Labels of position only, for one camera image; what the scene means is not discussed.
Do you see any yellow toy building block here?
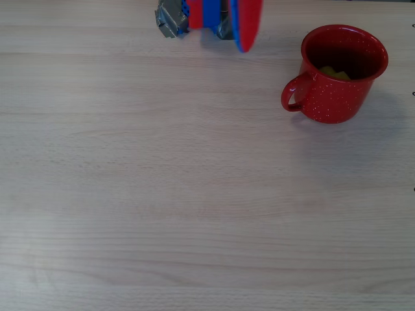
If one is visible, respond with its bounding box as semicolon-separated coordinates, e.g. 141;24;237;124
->
319;65;351;81

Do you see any red enamel mug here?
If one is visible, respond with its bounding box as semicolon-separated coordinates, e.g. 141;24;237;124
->
280;24;389;124

